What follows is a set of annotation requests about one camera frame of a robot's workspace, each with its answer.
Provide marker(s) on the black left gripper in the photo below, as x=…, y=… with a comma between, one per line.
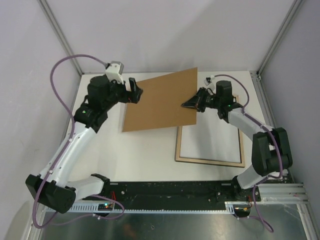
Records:
x=136, y=91

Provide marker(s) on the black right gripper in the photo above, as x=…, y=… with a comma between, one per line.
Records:
x=193, y=102

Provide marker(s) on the brown frame backing board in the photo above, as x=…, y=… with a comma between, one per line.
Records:
x=160, y=105

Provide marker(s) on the building photo print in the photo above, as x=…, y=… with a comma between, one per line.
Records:
x=210, y=142

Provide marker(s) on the wooden picture frame black front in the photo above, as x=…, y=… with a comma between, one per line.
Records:
x=210, y=160

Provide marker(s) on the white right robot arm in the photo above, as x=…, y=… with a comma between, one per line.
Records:
x=226, y=135

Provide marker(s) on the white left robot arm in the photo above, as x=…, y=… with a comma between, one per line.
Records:
x=52, y=187

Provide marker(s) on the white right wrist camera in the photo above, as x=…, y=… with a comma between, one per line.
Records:
x=209, y=80

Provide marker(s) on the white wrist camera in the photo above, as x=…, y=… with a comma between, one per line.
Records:
x=209, y=80
x=114, y=72

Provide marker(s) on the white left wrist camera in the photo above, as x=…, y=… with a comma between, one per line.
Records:
x=114, y=72

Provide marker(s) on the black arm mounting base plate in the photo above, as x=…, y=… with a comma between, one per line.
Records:
x=178, y=195

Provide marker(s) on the white slotted cable duct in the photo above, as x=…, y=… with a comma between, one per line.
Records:
x=104, y=208

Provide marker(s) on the left aluminium corner post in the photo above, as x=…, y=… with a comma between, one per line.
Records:
x=52, y=20

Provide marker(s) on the aluminium corner post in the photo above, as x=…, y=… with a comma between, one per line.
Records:
x=52, y=20
x=282, y=31

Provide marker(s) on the aluminium table edge rail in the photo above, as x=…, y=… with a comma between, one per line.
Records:
x=283, y=191

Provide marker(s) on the right aluminium corner post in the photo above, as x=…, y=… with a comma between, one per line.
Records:
x=282, y=31

